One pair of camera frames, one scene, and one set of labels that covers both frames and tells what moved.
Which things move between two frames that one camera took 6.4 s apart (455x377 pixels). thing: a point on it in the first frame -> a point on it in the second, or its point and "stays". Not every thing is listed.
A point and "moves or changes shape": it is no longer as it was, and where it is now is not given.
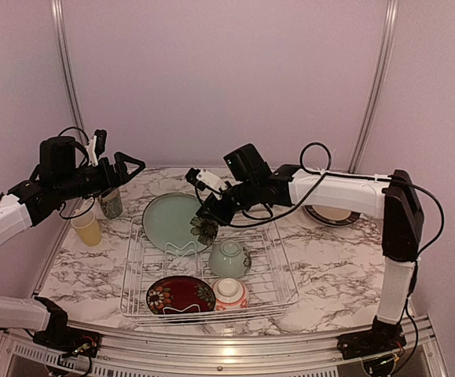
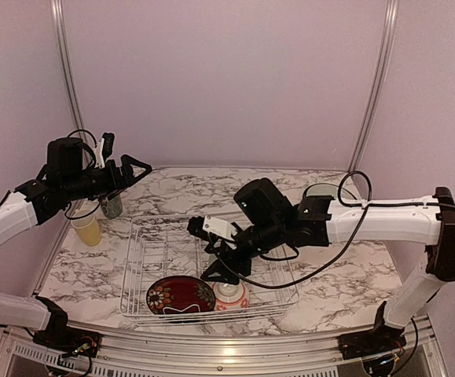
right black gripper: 215,210 -> 230,258
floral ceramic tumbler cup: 111,204 stays
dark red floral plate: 180,294 stays
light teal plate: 171,225 moves or changes shape
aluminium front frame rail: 125,354 stays
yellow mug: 86,227 stays
